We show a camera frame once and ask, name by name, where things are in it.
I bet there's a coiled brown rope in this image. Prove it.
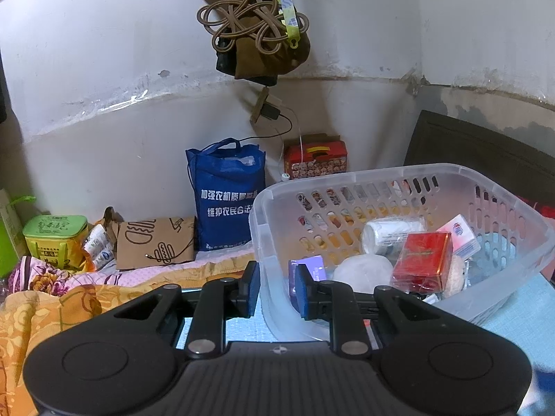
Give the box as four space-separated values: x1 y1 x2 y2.
197 0 309 57

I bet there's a purple floral blanket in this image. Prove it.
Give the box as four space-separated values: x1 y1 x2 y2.
9 249 256 296

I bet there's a white paper roll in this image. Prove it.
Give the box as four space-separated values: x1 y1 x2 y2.
361 217 426 255

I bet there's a light blue mat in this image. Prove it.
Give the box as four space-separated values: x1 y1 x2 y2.
173 269 555 382

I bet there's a clear plastic basket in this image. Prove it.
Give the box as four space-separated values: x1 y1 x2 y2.
248 162 548 341

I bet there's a beige round pad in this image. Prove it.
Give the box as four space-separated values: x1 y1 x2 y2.
442 255 468 296

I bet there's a green lidded box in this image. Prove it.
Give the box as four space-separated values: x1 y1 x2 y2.
23 214 88 269

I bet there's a white blue snack packet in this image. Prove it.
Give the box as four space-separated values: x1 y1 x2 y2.
93 240 114 269
83 225 109 253

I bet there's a white cable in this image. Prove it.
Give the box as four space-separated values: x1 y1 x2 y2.
277 102 303 174

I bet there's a red cloth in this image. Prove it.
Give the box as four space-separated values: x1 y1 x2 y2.
516 195 555 222

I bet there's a red printed gift box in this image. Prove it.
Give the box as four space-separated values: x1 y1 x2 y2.
283 134 348 181

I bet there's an orange floral blanket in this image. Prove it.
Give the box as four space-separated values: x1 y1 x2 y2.
0 269 244 416

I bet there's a dark wooden board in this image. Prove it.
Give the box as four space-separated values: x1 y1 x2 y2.
403 110 555 209

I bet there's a white tissue packet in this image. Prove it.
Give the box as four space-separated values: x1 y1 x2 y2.
436 214 482 261

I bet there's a purple box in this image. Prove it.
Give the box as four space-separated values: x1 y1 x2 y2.
288 255 329 297

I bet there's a black cable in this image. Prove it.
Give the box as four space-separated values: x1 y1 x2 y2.
236 115 293 145

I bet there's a brown paper bag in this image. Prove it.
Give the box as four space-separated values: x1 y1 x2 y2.
103 207 197 270

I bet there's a white round bundle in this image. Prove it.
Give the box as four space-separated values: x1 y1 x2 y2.
333 253 395 294

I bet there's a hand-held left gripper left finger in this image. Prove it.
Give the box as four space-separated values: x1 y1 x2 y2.
104 261 262 358

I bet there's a blue tote bag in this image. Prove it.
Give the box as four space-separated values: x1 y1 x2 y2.
186 138 266 252

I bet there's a black pouch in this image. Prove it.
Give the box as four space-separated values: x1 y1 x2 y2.
216 37 238 74

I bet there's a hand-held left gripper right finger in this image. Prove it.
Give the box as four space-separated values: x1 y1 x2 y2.
295 264 443 356

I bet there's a brown hanging bag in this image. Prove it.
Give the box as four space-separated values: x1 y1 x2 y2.
234 0 311 85

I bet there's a green paper bag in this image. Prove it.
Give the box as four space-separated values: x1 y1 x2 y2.
0 188 36 265

